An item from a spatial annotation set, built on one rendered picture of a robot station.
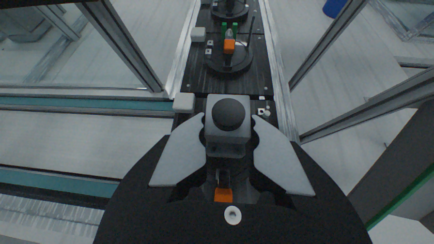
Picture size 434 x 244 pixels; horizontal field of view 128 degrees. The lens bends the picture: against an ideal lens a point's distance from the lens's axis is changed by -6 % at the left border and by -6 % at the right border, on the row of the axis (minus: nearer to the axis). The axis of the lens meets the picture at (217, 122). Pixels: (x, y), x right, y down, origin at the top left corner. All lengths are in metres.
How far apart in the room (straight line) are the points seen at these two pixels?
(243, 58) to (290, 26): 0.50
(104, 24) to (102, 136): 0.28
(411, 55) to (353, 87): 0.42
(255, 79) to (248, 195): 0.27
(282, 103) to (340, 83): 0.35
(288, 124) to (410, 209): 0.22
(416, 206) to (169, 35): 0.87
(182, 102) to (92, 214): 0.28
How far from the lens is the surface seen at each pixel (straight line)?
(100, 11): 0.26
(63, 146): 0.53
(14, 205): 0.51
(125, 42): 0.28
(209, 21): 0.56
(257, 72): 0.37
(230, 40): 0.27
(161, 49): 0.68
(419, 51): 1.13
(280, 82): 0.39
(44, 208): 0.45
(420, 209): 0.38
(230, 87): 0.32
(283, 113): 0.34
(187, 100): 0.29
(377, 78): 0.80
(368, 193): 0.28
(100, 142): 0.45
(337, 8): 1.02
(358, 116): 0.26
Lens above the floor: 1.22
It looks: 67 degrees down
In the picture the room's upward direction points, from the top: 4 degrees counter-clockwise
